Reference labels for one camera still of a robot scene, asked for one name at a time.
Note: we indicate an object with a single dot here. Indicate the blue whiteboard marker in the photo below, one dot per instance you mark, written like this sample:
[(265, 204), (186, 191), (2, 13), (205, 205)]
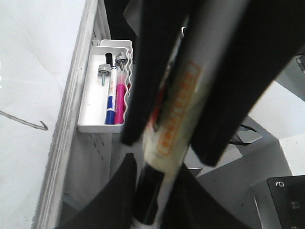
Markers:
[(110, 112)]

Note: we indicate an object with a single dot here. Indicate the grey knob screw front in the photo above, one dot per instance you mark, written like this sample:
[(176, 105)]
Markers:
[(104, 70)]

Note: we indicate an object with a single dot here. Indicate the white black whiteboard marker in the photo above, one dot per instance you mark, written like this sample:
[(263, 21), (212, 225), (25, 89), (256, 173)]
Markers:
[(167, 143)]

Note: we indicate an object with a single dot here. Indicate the black metal bracket with screws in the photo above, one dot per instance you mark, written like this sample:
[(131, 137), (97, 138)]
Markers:
[(288, 195)]

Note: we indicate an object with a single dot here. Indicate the white whiteboard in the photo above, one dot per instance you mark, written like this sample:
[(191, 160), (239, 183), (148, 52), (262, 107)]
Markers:
[(37, 42)]

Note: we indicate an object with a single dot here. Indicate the pink highlighter marker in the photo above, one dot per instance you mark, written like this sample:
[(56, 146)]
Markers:
[(120, 93)]

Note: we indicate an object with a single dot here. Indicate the grey knob screw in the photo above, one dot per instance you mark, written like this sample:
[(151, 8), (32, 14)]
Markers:
[(104, 70), (121, 60)]

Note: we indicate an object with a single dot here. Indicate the grey knob screw rear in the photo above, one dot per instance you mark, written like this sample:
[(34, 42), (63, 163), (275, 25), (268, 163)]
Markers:
[(121, 60)]

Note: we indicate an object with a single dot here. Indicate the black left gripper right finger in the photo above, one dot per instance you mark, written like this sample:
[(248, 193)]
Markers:
[(267, 36)]

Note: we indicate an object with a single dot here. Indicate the grey aluminium whiteboard frame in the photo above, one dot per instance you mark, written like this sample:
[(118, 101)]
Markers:
[(48, 210)]

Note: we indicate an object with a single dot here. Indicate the black marker in tray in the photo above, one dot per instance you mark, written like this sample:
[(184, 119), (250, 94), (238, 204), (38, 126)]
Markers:
[(108, 57)]

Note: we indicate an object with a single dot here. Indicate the white plastic marker tray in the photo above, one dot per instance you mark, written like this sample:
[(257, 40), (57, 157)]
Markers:
[(95, 96)]

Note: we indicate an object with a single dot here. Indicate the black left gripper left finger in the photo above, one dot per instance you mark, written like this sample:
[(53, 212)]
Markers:
[(160, 24)]

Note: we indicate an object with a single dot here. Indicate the red magnet taped to marker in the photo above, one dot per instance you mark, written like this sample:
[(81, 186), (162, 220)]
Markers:
[(157, 107)]

